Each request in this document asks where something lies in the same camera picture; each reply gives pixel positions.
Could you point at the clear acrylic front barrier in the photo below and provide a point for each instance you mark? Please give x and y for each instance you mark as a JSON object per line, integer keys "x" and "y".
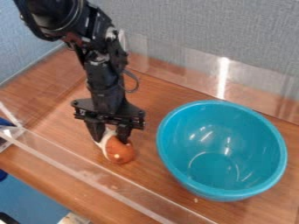
{"x": 90, "y": 188}

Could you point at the brown toy mushroom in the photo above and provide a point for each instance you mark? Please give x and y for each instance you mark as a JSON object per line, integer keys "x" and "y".
{"x": 118, "y": 153}

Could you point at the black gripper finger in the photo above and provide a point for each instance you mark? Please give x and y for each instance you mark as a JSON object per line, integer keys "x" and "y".
{"x": 97, "y": 129}
{"x": 123, "y": 132}

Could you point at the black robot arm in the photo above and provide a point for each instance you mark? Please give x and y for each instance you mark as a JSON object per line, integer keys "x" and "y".
{"x": 82, "y": 25}

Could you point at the clear acrylic back barrier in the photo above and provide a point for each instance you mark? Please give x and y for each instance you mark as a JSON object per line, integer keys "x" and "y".
{"x": 265, "y": 90}

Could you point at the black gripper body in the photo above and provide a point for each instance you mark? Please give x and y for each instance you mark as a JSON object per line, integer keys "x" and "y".
{"x": 109, "y": 107}

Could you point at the clear acrylic barrier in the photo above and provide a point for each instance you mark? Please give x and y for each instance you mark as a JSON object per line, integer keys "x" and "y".
{"x": 265, "y": 90}
{"x": 90, "y": 188}

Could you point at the blue plastic bowl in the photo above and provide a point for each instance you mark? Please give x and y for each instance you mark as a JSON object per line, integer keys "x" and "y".
{"x": 222, "y": 149}

